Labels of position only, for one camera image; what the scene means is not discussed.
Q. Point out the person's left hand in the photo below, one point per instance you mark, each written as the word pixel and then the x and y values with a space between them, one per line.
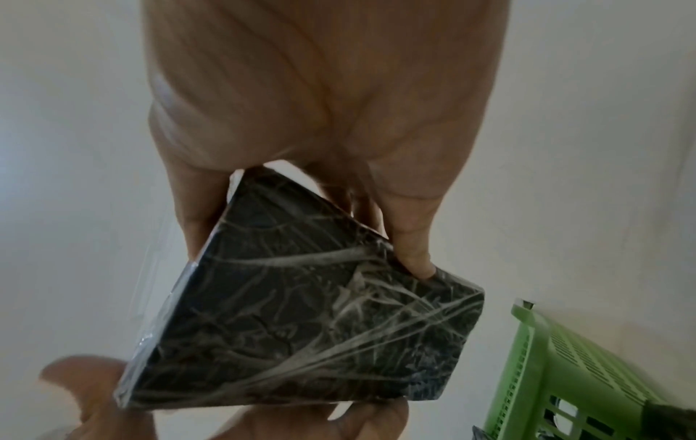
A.
pixel 217 423

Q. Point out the green plastic mesh basket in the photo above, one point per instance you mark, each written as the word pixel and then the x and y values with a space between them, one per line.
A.
pixel 544 365

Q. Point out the long black box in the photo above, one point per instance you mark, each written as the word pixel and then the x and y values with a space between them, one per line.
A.
pixel 299 300

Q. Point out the long black packet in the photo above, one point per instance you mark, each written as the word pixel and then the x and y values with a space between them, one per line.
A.
pixel 671 423

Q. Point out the person's right hand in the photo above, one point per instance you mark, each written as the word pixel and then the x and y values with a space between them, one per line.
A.
pixel 326 77

